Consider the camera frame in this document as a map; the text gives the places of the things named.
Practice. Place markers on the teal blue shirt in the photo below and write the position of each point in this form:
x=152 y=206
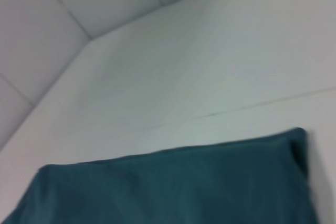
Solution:
x=170 y=187

